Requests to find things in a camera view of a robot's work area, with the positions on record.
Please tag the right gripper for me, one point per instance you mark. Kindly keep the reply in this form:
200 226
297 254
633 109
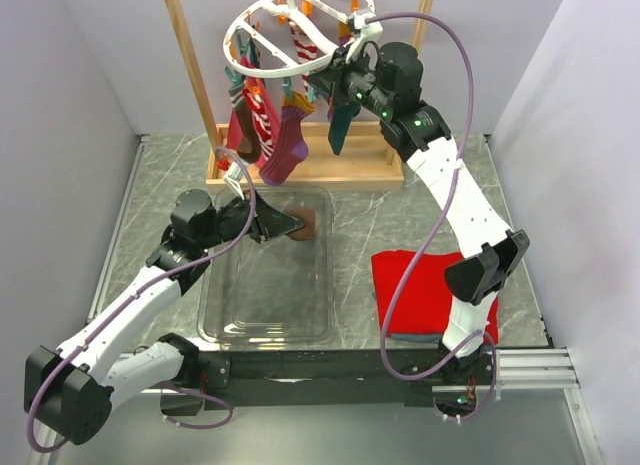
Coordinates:
329 81

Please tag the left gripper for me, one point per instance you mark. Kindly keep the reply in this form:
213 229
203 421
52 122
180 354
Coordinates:
269 222

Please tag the brown sock with striped cuff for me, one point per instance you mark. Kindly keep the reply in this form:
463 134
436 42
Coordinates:
308 217

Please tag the maroon purple ribbed sock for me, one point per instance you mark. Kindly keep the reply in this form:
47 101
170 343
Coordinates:
290 149

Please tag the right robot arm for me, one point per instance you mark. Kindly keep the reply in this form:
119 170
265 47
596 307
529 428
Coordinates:
416 131

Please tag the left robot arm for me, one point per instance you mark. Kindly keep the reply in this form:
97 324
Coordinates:
74 388

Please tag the white round clip hanger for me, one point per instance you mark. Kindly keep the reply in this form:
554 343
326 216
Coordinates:
292 11

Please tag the wooden hanger stand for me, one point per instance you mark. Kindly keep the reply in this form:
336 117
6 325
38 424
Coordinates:
368 164

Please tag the dark teal santa sock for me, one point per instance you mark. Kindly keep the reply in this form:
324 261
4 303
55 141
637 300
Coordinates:
340 118

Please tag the santa red white striped sock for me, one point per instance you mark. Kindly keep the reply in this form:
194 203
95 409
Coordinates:
306 51

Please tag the clear plastic tray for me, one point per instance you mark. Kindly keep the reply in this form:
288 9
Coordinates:
277 293

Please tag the pink cloth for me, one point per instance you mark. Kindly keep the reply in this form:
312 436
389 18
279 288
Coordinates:
254 123

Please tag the red folded cloth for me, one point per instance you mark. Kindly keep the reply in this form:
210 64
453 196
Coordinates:
425 303

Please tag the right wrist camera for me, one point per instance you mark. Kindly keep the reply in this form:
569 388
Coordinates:
363 28

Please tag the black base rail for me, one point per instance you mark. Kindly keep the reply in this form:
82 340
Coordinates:
319 377

